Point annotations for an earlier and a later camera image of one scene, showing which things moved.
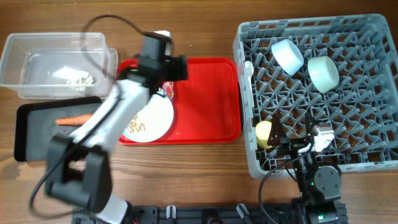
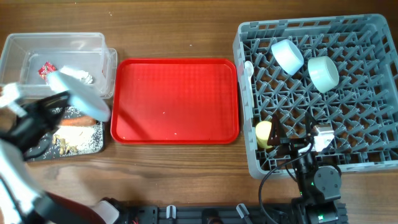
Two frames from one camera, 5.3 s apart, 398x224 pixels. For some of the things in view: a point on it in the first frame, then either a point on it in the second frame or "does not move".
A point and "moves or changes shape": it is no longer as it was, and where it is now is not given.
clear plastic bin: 40,65 does not move
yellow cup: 262,129 does not move
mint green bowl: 323,73 does not move
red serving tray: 207,106 does not move
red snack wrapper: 168,88 -> 46,69
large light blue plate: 157,117 -> 84,97
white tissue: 80,83 -> 84,76
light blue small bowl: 287,56 does not move
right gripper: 291,145 does not move
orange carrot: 74,121 does not move
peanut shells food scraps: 133,126 moves or changes shape
